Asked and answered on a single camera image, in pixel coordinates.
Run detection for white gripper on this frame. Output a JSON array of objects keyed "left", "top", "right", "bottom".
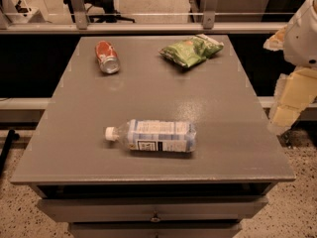
[{"left": 264, "top": 0, "right": 317, "bottom": 135}]

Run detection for metal railing frame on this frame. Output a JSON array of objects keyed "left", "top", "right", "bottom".
[{"left": 1, "top": 0, "right": 284, "bottom": 35}]

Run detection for green snack bag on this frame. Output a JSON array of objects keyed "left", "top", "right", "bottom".
[{"left": 159, "top": 34, "right": 224, "bottom": 68}]

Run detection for black pole on floor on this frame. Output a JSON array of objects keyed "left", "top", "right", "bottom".
[{"left": 0, "top": 130, "right": 20, "bottom": 176}]

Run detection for clear blue-labelled plastic bottle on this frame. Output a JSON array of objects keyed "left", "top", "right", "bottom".
[{"left": 104, "top": 119, "right": 196, "bottom": 153}]

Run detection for grey drawer cabinet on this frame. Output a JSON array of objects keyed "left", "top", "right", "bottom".
[{"left": 12, "top": 36, "right": 294, "bottom": 238}]

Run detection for red soda can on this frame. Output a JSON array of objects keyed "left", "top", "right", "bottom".
[{"left": 95, "top": 41, "right": 120, "bottom": 74}]

